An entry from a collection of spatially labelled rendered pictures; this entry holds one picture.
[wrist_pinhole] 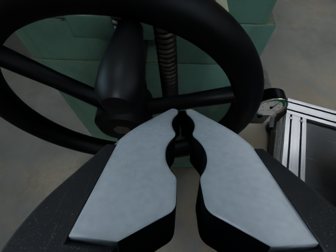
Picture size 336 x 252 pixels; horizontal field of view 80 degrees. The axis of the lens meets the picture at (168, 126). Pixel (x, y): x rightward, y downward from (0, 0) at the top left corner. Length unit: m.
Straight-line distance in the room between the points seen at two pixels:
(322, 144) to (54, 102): 1.40
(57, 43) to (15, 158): 0.95
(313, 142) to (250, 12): 0.80
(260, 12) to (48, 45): 0.36
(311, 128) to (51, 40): 1.03
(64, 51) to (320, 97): 1.43
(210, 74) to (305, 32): 1.58
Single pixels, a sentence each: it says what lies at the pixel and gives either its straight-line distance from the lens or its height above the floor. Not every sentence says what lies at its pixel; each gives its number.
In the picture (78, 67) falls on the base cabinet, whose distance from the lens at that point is 0.47.
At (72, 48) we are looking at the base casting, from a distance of 0.44.
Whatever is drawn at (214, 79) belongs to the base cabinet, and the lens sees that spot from 0.46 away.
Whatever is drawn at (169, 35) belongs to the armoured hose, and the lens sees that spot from 0.23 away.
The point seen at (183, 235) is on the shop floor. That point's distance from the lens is 1.01.
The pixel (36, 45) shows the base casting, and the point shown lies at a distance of 0.46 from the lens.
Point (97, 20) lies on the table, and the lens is 0.26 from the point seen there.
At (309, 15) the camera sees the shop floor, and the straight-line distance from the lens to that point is 2.19.
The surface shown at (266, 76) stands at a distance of 0.58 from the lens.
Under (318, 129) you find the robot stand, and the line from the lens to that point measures 1.13.
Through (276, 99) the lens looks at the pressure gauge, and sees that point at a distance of 0.44.
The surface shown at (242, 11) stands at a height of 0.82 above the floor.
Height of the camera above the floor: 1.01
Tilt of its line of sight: 62 degrees down
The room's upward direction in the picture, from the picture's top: 2 degrees clockwise
